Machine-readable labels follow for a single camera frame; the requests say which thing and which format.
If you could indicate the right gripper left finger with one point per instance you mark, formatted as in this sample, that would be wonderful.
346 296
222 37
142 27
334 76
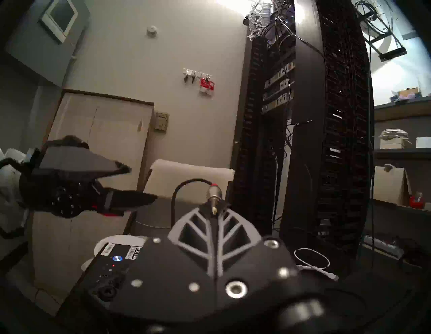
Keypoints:
192 235

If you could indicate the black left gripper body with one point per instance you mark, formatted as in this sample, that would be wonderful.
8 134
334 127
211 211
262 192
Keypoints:
60 195

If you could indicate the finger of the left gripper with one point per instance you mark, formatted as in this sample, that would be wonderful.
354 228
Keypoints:
77 165
128 201

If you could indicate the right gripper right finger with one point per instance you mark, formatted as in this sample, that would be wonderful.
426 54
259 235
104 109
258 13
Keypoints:
235 235

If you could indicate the large cardboard panel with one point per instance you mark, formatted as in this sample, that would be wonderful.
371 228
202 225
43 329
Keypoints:
101 134

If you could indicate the white round plate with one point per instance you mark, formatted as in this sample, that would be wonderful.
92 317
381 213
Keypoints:
121 240

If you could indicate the cream folding chair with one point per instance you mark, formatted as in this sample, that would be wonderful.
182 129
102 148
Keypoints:
188 178

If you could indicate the black computer tower case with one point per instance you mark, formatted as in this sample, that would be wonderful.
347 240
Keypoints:
97 269

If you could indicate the black server rack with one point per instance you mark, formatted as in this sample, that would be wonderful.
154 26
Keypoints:
309 134

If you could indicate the white key hook rack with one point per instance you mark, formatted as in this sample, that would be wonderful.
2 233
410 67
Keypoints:
195 71

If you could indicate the white smoke detector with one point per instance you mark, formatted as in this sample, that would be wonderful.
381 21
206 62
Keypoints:
152 30

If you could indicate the open cardboard box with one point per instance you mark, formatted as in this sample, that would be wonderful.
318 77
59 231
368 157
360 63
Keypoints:
390 185

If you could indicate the beige box stack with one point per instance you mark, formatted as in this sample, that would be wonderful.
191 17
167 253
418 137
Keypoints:
394 143

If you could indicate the small red box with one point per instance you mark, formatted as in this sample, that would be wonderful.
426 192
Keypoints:
417 202

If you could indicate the grey metal shelving unit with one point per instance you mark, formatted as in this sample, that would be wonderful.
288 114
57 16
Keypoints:
400 109

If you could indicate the white flat box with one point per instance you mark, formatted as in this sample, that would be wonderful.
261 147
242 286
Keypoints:
424 142

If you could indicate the colourful package pile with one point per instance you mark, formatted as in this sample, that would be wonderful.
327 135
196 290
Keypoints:
402 97

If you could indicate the brown cardboard box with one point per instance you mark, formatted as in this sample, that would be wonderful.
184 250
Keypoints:
408 91

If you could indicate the beige wall control plate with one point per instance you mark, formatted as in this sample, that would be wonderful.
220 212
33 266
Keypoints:
161 122

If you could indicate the grey wall cabinet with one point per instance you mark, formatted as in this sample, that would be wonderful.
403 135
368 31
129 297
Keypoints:
43 43

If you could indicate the grey rack-mounted switch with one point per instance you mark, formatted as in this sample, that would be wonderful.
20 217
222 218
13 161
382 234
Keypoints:
278 90
280 73
276 103

